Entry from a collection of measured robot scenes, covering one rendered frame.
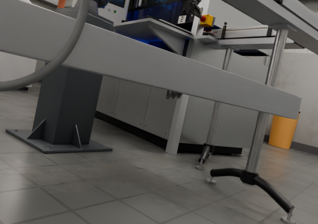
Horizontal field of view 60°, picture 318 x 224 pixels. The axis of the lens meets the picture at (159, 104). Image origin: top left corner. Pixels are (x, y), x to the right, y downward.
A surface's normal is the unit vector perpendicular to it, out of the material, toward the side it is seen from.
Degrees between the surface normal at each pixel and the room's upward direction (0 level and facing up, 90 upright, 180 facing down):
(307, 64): 90
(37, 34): 90
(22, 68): 90
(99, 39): 90
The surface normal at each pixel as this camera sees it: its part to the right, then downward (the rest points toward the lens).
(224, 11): 0.58, 0.15
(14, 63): 0.81, 0.19
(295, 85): -0.61, -0.10
